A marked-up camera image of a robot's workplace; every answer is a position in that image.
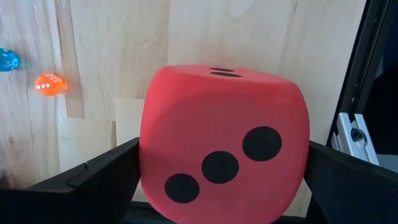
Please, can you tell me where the small light blue die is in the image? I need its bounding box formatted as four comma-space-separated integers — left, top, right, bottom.
0, 47, 21, 73

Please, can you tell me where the large red foam die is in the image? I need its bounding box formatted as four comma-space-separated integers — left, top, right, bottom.
139, 64, 311, 224

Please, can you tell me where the small orange translucent die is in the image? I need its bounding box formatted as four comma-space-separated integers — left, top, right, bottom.
34, 73, 67, 97

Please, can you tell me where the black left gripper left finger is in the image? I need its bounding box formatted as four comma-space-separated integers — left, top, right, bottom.
0, 136, 142, 224

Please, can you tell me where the silver corner bracket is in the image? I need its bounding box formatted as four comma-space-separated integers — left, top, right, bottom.
330, 111, 381, 166

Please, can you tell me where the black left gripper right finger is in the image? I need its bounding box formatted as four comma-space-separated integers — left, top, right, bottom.
303, 140, 398, 224

